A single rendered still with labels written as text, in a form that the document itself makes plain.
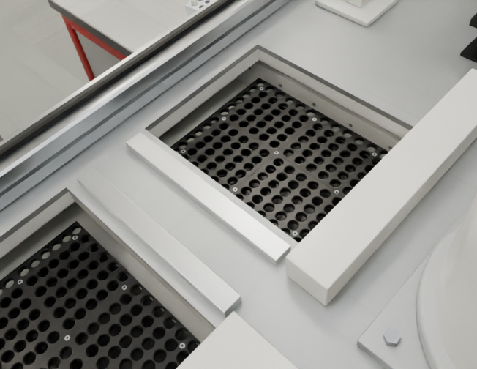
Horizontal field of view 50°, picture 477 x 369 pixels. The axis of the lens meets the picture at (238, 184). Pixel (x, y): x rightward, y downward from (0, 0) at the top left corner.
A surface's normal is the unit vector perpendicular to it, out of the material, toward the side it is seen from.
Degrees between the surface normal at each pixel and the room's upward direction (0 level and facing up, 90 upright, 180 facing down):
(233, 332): 0
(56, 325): 0
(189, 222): 0
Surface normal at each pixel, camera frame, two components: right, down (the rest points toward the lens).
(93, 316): -0.09, -0.60
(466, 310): -0.98, 0.20
